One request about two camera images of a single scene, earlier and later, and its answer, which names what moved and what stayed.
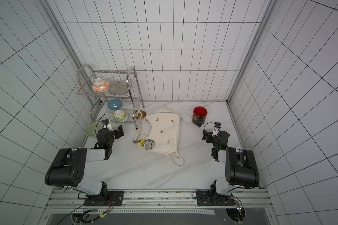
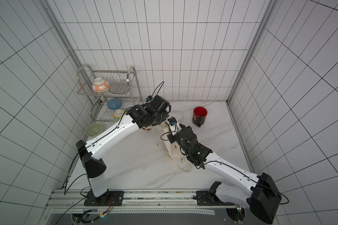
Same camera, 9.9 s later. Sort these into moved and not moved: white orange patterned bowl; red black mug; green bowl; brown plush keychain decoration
Moved: brown plush keychain decoration
Not moved: green bowl; white orange patterned bowl; red black mug
